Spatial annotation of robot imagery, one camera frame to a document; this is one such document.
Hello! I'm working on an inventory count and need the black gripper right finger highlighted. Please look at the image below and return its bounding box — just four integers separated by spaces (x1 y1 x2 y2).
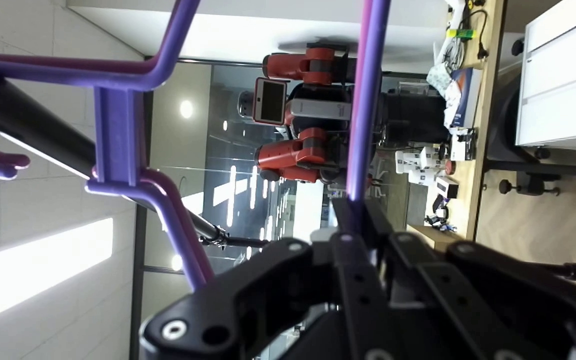
359 200 502 360

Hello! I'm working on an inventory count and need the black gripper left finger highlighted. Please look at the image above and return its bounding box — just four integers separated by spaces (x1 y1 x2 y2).
330 198 393 360

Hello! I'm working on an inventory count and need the purple plastic hanger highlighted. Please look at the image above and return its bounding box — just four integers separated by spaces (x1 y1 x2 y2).
0 0 393 291

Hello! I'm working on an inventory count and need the wooden desk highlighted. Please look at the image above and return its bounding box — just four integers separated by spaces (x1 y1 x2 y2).
407 0 506 249

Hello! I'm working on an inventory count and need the white drawer cabinet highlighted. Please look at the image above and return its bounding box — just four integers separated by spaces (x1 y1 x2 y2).
514 0 576 149

